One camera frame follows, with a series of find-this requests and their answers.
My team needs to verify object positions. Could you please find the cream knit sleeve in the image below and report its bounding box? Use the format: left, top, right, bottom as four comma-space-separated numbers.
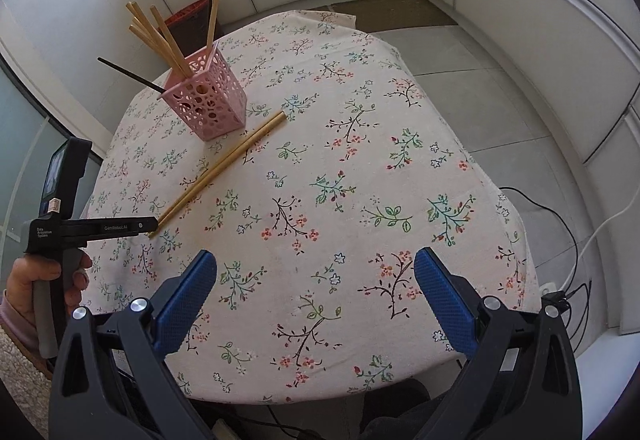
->
0, 288, 57, 421

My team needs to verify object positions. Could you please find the black chopstick gold band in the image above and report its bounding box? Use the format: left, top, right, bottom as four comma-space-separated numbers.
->
206, 0, 213, 45
96, 56, 166, 94

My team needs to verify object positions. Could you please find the black cable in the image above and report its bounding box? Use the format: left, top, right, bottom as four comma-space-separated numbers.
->
497, 186, 594, 354

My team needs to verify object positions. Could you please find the brown floor mat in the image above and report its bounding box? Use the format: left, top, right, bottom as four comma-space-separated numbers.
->
316, 0, 457, 32

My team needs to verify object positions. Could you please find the red and brown trash bin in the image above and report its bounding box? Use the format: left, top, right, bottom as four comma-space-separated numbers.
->
165, 0, 209, 53

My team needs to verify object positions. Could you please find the pink perforated utensil holder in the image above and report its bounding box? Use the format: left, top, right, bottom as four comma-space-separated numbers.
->
160, 44, 247, 142

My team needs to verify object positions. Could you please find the floral tablecloth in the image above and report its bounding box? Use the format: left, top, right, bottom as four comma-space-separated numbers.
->
84, 10, 540, 404

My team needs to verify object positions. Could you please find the white power strip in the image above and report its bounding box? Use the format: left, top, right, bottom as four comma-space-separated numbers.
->
539, 282, 565, 305

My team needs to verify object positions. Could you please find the person's left hand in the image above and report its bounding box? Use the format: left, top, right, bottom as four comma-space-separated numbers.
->
6, 252, 92, 325

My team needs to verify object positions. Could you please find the white cable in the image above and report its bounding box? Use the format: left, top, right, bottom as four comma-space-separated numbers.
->
562, 198, 640, 294

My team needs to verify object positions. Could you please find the bamboo chopstick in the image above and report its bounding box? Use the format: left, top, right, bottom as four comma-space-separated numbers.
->
150, 5, 193, 78
206, 0, 220, 53
126, 2, 166, 42
128, 25, 186, 78
147, 113, 289, 239
129, 17, 186, 79
155, 111, 288, 233

